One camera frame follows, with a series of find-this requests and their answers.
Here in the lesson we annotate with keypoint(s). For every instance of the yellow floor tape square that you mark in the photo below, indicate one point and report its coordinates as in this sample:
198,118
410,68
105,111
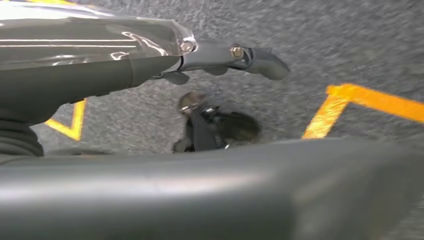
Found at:
78,119
331,109

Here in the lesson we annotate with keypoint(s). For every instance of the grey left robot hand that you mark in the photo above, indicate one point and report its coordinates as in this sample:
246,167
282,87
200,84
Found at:
66,76

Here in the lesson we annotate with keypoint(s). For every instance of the black left robot foot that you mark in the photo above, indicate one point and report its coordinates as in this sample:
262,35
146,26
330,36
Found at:
212,129

